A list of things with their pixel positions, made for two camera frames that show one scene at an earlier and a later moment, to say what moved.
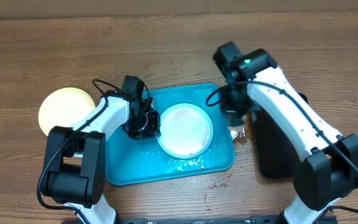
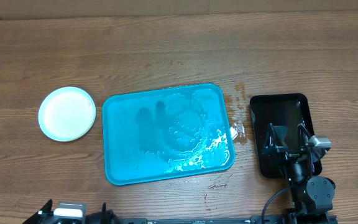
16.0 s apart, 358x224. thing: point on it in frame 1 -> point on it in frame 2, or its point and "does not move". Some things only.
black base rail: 256,219 does not move
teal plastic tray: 135,160 does not move
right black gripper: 234,106 -> 289,154
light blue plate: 186,130 -> 66,114
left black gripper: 153,131 -> 44,209
